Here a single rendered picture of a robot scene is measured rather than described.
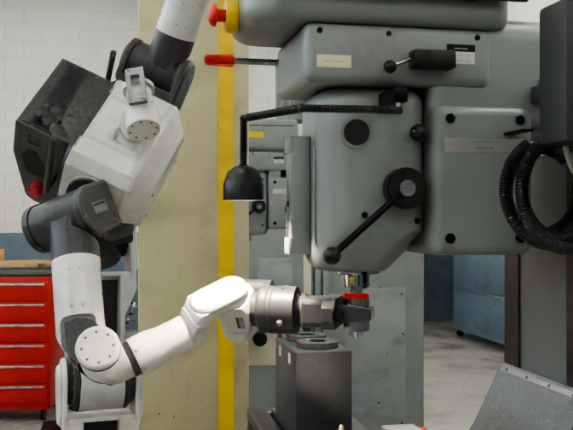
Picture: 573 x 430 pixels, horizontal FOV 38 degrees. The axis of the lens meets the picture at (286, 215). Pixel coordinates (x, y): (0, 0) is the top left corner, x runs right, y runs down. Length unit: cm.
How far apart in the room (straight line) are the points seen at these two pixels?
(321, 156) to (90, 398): 90
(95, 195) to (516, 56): 81
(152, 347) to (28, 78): 921
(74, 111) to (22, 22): 902
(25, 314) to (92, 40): 535
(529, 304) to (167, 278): 177
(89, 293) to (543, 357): 86
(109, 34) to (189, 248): 765
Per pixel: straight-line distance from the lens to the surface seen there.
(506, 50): 153
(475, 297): 945
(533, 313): 171
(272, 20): 141
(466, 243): 146
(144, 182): 169
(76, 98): 177
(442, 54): 143
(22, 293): 597
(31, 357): 601
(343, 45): 141
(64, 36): 1069
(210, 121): 322
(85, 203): 159
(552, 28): 132
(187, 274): 319
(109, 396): 204
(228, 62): 158
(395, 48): 144
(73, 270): 156
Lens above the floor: 141
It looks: level
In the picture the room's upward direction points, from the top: straight up
